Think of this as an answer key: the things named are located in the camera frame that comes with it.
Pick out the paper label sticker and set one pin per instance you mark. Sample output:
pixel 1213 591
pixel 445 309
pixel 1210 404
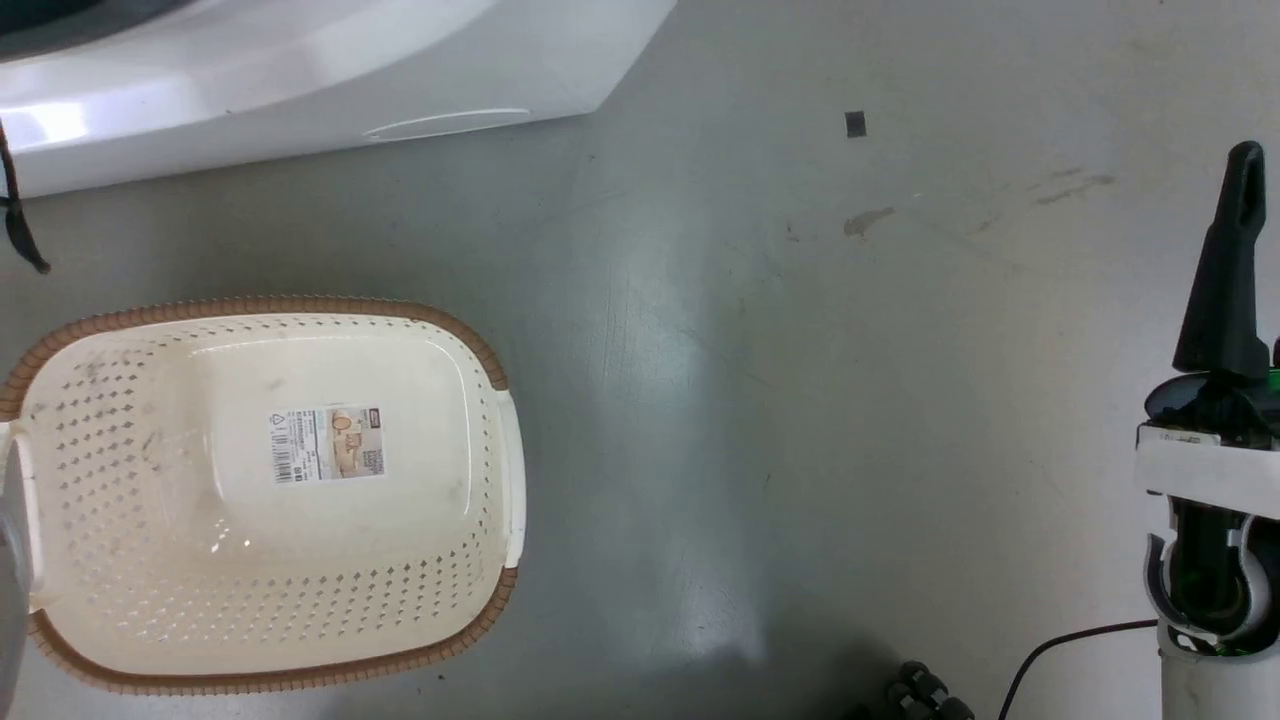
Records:
pixel 327 444

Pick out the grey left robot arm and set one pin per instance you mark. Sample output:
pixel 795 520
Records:
pixel 8 580

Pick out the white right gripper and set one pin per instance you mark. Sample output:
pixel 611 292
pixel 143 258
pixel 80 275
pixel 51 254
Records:
pixel 1210 475

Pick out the cream laundry basket brown rim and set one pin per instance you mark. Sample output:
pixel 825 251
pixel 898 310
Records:
pixel 180 560

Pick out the small black tape square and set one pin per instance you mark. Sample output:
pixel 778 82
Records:
pixel 855 124

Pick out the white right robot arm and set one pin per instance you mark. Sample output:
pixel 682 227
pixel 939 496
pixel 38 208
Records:
pixel 1215 690

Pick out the dark washing machine door glass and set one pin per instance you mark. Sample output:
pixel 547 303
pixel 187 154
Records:
pixel 50 20

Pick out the white washing machine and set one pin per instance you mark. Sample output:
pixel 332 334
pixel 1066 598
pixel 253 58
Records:
pixel 300 80

